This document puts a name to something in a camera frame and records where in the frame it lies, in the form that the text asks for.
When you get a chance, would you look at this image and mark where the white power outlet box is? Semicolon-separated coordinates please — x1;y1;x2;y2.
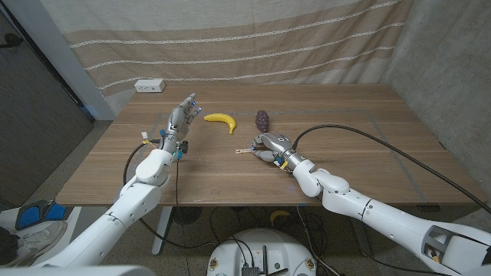
133;78;166;94

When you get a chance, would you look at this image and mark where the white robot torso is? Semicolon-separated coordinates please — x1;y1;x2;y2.
206;228;318;276

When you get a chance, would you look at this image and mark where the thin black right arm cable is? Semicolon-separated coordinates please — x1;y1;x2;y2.
348;218;440;276

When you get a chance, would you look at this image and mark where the yellow toy banana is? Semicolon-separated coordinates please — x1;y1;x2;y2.
203;113;238;136

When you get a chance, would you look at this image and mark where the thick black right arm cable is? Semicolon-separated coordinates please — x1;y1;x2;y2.
292;123;491;215

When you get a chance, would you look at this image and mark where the black door handle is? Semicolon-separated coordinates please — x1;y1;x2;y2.
0;32;24;49

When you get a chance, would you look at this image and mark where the grey table leg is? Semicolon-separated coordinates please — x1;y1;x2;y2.
347;218;373;257

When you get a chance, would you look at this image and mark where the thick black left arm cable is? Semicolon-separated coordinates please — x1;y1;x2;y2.
122;140;216;250

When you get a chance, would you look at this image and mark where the black antenna module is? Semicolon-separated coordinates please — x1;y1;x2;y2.
240;245;289;276

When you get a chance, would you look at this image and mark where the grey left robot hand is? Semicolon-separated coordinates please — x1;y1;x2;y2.
159;93;203;160

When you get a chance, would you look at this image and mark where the dark wood grain door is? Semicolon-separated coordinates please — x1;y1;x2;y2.
0;11;95;210

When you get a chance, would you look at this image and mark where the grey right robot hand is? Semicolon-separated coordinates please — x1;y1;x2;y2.
251;132;307;173

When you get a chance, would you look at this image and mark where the blue and black foot pedal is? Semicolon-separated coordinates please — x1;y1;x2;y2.
15;199;74;231

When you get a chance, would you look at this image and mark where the white table leg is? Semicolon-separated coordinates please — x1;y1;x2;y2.
151;205;173;256

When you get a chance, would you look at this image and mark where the black round floor device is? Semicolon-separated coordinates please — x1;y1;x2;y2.
171;205;203;226

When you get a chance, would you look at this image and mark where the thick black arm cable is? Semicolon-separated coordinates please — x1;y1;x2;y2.
292;123;491;215
122;140;216;250

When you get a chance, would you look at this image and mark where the dark purple sweet potato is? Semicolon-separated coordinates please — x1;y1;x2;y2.
255;110;270;134

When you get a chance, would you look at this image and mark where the white sneaker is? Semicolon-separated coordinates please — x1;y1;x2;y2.
13;221;68;265

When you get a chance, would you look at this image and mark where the beige striped cloth backdrop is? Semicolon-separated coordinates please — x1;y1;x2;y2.
40;0;415;97

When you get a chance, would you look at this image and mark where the pale grey pillar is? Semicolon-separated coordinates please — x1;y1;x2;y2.
3;0;117;121

